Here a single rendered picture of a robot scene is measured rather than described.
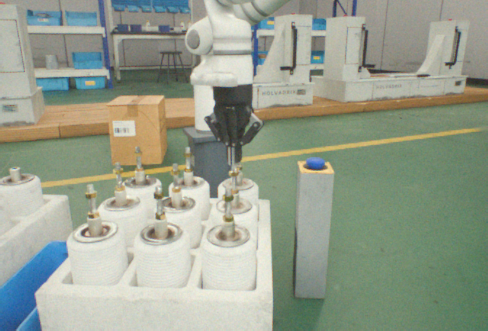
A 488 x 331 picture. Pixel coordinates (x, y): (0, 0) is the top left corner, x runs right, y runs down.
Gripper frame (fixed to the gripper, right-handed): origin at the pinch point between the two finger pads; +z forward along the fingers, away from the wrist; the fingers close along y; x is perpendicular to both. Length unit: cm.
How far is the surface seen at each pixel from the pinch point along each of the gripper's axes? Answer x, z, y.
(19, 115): -57, 19, 196
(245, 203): -1.8, 10.7, -1.5
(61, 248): 14.8, 25.5, 40.1
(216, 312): 17.8, 20.4, -7.7
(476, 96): -379, 31, -52
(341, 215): -57, 36, -7
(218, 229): 9.8, 10.7, -2.8
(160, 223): 16.7, 8.4, 4.3
